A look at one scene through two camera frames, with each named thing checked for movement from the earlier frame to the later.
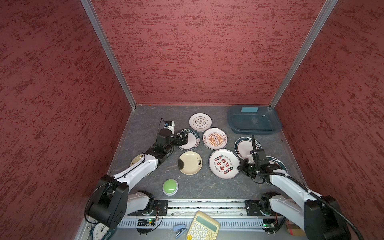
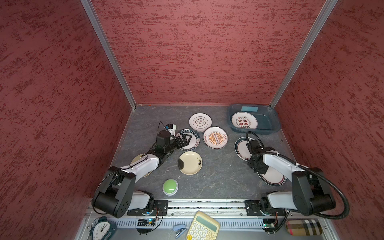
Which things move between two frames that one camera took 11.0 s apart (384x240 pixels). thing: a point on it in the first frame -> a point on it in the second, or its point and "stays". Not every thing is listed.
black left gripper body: (173, 142) stays
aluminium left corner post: (89, 8) stays
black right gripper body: (250, 169) -> (257, 166)
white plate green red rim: (243, 145) stays
